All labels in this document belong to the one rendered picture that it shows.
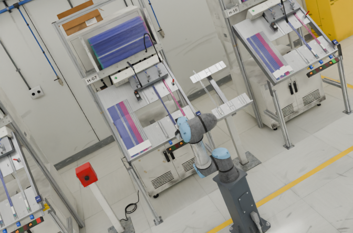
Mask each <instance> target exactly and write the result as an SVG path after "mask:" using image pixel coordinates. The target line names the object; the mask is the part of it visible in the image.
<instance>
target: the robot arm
mask: <svg viewBox="0 0 353 233"><path fill-rule="evenodd" d="M175 121H176V123H177V125H178V129H177V130H176V132H175V137H177V139H178V140H180V138H179V136H181V138H182V139H183V140H184V142H187V143H189V144H190V146H191V149H192V151H193V154H194V157H195V163H194V164H193V167H194V168H195V170H196V172H197V173H198V175H199V176H200V178H204V177H207V176H208V175H210V174H212V173H214V172H216V171H219V179H220V181H221V182H222V183H232V182H234V181H236V180H237V179H238V178H239V175H240V173H239V171H238V169H237V168H236V167H235V165H234V164H233V161H232V159H231V155H230V153H229V151H228V150H227V149H226V148H222V147H219V148H216V149H214V150H213V151H212V155H210V156H208V155H207V152H206V149H205V146H204V143H203V134H205V133H207V132H208V131H210V130H212V129H213V128H214V127H215V126H216V125H217V118H216V116H215V115H214V114H211V113H203V114H200V115H198V116H196V117H194V118H192V119H190V120H187V118H186V117H184V116H181V117H179V118H177V119H175Z"/></svg>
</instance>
